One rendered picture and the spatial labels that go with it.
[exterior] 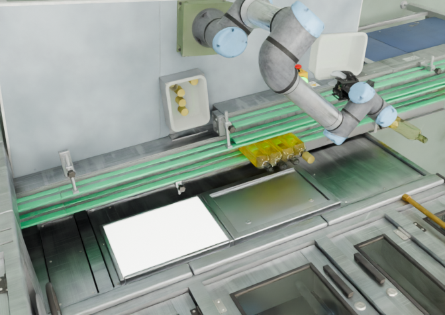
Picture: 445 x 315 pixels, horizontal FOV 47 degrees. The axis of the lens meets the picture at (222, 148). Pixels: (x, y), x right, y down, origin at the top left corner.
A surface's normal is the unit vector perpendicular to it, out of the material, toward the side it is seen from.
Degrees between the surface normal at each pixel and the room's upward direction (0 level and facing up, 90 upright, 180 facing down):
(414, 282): 90
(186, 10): 2
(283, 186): 90
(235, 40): 9
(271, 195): 90
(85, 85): 0
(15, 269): 90
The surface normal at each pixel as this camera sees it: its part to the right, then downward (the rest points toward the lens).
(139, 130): 0.40, 0.44
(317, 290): -0.07, -0.86
